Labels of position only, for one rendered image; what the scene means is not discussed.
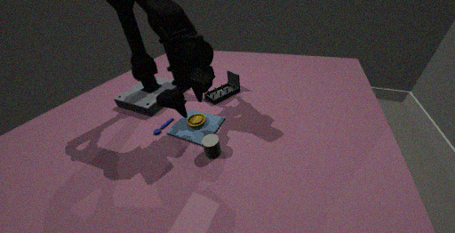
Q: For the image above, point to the blue spoon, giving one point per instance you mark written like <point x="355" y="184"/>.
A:
<point x="158" y="131"/>

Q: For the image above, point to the yellow round plate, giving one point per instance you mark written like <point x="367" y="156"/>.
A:
<point x="196" y="120"/>

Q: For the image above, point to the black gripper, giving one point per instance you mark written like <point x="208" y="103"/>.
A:
<point x="175" y="98"/>

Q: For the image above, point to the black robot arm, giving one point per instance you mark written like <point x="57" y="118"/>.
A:
<point x="166" y="18"/>

